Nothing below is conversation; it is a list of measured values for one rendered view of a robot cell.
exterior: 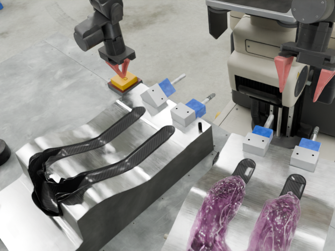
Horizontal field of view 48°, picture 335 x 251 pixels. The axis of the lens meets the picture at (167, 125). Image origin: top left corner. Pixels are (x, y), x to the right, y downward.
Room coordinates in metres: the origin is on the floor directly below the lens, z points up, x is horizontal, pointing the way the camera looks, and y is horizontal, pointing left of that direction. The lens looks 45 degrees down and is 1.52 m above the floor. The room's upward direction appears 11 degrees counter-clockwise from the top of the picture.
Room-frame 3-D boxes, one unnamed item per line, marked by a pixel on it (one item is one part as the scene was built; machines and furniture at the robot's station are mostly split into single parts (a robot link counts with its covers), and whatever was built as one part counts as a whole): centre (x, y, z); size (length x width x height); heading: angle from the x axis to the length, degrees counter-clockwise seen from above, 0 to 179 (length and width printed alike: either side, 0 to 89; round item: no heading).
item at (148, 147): (0.57, 0.16, 0.92); 0.35 x 0.16 x 0.09; 125
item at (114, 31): (0.93, 0.11, 1.02); 0.07 x 0.06 x 0.07; 125
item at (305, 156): (0.52, -0.30, 0.86); 0.13 x 0.05 x 0.05; 142
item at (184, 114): (0.68, -0.08, 0.89); 0.13 x 0.05 x 0.05; 125
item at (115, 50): (0.94, 0.10, 0.96); 0.10 x 0.07 x 0.07; 35
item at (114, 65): (0.95, 0.11, 0.88); 0.07 x 0.07 x 0.09; 35
